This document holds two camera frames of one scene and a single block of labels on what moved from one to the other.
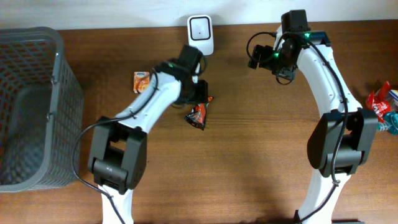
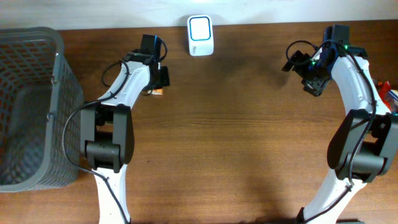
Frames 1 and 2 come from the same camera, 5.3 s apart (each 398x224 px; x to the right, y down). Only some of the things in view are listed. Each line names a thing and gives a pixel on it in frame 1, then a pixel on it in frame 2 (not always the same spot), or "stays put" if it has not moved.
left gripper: x=203 y=94 -> x=164 y=79
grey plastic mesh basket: x=41 y=109 stays put
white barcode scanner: x=200 y=33 stays put
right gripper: x=267 y=51 -> x=315 y=88
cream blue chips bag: x=393 y=94 stays put
